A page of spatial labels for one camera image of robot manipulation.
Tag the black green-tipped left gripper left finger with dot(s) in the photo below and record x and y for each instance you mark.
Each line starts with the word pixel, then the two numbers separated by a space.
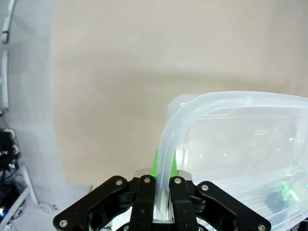
pixel 106 204

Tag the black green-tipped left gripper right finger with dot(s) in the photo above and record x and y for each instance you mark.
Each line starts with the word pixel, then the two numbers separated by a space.
pixel 216 207

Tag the large clear plastic bin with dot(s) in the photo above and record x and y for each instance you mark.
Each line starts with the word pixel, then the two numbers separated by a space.
pixel 240 103

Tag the white metal frame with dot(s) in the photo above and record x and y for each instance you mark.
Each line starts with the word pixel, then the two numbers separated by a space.
pixel 22 195

